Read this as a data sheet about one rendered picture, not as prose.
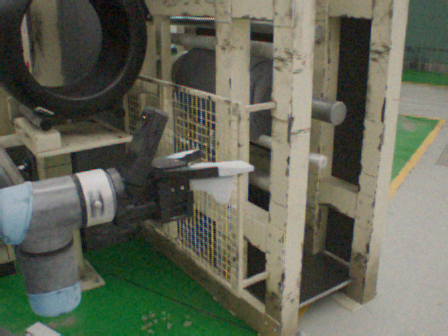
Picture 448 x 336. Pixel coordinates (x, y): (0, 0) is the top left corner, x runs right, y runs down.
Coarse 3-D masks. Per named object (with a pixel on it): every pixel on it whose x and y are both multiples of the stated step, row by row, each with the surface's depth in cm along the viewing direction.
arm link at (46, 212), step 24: (0, 192) 59; (24, 192) 59; (48, 192) 60; (72, 192) 62; (0, 216) 57; (24, 216) 58; (48, 216) 60; (72, 216) 61; (24, 240) 60; (48, 240) 60
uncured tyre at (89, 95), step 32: (0, 0) 145; (32, 0) 147; (96, 0) 187; (128, 0) 167; (0, 32) 146; (128, 32) 189; (0, 64) 150; (96, 64) 194; (128, 64) 173; (32, 96) 157; (64, 96) 164; (96, 96) 169
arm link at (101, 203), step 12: (84, 180) 63; (96, 180) 64; (108, 180) 64; (84, 192) 62; (96, 192) 63; (108, 192) 64; (96, 204) 62; (108, 204) 64; (96, 216) 64; (108, 216) 65
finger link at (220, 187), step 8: (240, 160) 70; (224, 168) 68; (232, 168) 69; (240, 168) 69; (248, 168) 70; (224, 176) 69; (232, 176) 69; (192, 184) 70; (200, 184) 70; (208, 184) 70; (216, 184) 70; (224, 184) 70; (216, 192) 70; (224, 192) 70; (216, 200) 70; (224, 200) 70
